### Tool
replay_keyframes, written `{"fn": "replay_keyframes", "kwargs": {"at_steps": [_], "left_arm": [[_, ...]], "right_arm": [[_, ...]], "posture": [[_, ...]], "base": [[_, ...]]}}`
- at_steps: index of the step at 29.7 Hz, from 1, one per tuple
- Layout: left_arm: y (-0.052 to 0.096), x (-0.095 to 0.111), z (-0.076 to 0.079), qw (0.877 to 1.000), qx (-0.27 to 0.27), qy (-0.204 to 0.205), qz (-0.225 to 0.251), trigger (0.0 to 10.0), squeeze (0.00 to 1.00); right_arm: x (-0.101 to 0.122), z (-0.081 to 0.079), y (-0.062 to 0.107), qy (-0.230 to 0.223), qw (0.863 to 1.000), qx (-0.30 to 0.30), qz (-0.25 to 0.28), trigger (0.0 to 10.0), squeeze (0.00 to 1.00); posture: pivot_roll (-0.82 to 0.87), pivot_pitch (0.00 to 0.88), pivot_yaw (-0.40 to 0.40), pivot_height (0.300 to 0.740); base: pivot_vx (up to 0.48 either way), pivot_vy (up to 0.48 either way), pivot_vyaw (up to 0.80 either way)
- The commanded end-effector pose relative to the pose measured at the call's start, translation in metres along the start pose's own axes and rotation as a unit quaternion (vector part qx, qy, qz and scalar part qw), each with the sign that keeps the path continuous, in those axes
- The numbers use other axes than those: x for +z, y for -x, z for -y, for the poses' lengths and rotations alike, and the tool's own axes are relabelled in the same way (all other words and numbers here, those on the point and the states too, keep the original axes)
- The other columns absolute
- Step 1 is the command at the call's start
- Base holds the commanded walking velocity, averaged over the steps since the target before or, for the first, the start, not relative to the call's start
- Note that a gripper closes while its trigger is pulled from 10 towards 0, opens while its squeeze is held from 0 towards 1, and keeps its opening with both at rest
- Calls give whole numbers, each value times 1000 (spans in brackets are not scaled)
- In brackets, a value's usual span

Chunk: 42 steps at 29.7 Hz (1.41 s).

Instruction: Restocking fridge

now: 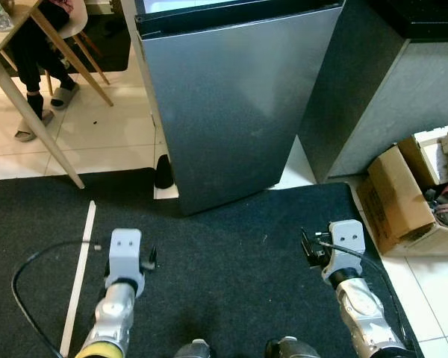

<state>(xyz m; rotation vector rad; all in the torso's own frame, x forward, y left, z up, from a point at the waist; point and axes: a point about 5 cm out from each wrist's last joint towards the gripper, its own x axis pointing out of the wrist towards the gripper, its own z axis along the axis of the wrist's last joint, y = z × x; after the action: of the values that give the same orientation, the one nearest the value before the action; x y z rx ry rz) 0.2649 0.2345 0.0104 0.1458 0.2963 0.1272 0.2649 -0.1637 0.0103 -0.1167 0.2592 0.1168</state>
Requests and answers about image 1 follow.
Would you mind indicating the black fridge foot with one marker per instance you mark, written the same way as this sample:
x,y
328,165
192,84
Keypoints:
x,y
164,173

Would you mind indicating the grey right robot leg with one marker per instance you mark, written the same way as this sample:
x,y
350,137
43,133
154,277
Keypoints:
x,y
291,349

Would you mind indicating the grey slipper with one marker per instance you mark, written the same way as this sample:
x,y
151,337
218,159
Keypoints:
x,y
65,98
33,128

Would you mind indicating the grey left robot leg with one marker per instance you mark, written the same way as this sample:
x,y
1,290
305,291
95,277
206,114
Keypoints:
x,y
192,350

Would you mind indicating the dark grey floor mat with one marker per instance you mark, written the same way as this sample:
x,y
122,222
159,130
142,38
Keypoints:
x,y
231,261

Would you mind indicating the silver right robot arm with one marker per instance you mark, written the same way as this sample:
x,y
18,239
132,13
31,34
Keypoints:
x,y
358,306

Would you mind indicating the light wooden table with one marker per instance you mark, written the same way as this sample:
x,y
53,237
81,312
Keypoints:
x,y
22,33

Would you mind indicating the silver fridge door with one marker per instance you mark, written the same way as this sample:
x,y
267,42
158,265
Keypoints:
x,y
231,112

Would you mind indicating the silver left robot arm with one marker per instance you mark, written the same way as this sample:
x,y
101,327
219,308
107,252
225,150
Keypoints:
x,y
108,321

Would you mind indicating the grey robot leg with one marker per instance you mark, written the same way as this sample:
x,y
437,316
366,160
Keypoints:
x,y
192,350
291,349

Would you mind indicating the white flat stick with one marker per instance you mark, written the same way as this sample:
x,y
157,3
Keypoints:
x,y
78,276

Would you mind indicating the grey cabinet with black top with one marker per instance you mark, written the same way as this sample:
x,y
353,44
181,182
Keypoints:
x,y
403,97

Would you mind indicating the seated person in dark clothes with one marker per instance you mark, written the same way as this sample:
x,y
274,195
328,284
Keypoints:
x,y
30,52

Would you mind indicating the open cardboard tray with clutter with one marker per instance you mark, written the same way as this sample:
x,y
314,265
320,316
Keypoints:
x,y
440,160

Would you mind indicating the large brown cardboard box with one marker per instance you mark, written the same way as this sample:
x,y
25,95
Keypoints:
x,y
392,194

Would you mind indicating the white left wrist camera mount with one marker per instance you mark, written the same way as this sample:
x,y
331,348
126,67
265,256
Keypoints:
x,y
125,250

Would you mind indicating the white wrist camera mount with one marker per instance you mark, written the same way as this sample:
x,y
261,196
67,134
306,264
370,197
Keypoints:
x,y
345,239
125,250

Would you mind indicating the silver fridge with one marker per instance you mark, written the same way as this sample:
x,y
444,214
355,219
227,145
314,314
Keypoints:
x,y
145,45

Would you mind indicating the white chair wooden legs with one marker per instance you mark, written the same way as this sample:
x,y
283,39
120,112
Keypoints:
x,y
78,19

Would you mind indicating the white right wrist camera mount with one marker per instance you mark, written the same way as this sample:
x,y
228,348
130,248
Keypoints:
x,y
345,239

